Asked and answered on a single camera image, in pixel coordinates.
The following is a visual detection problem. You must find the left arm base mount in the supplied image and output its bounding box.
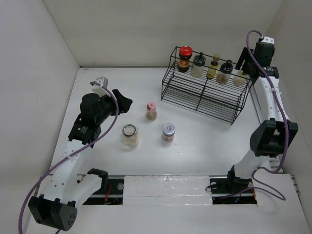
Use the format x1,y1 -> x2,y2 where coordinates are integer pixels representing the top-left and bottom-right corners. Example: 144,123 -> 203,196
84,177 -> 124,205

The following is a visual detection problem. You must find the black pump cap spice jar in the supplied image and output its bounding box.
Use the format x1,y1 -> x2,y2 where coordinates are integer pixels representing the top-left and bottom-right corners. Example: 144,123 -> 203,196
216,59 -> 233,84

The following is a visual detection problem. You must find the yellow oil bottle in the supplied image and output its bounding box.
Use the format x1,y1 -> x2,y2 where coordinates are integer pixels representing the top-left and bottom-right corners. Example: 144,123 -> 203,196
206,53 -> 220,79

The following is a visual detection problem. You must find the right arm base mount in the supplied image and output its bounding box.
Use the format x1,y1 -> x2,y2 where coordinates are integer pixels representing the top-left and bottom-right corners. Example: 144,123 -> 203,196
205,176 -> 257,205

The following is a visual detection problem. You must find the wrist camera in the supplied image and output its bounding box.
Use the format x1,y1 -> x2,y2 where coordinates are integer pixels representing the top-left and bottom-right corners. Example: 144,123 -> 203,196
91,77 -> 108,96
258,36 -> 274,45

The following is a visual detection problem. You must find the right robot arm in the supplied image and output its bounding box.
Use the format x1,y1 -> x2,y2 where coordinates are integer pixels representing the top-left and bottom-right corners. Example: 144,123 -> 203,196
112,40 -> 298,193

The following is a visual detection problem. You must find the silver lid spice jar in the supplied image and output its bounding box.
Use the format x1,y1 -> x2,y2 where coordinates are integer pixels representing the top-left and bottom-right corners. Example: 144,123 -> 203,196
162,123 -> 176,142

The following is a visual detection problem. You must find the pink cap spice bottle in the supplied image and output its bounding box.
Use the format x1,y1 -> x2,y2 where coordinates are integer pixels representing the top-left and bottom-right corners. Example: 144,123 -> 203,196
146,102 -> 157,121

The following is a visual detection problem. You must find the red cap sauce bottle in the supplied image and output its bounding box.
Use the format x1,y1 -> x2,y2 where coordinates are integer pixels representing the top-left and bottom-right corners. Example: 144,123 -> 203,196
177,46 -> 193,73

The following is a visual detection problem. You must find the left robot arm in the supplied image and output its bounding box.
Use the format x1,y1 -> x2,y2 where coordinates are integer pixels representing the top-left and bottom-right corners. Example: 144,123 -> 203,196
28,89 -> 133,231

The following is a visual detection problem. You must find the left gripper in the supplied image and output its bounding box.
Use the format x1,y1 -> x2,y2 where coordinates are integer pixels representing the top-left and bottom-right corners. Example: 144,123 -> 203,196
96,89 -> 131,124

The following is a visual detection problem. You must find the yellow cap spice bottle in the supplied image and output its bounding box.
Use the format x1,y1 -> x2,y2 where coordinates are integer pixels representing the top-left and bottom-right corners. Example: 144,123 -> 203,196
233,70 -> 248,87

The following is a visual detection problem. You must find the black cap seasoning jar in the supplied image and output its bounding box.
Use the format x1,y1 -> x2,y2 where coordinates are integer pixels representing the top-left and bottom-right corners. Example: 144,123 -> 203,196
191,52 -> 206,78

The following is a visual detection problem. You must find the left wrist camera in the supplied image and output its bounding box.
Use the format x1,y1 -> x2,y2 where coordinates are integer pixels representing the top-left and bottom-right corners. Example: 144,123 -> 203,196
91,77 -> 108,96

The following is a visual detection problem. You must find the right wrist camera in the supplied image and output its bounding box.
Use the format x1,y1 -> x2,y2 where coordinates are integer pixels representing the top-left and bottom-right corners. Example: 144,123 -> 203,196
258,36 -> 274,45

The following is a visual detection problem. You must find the black wire rack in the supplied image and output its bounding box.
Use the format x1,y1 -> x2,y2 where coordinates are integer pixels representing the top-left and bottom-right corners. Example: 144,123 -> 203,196
161,46 -> 252,124

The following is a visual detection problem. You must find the open wide glass jar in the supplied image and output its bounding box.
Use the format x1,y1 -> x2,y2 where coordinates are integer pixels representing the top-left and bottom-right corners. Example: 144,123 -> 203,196
121,124 -> 139,146

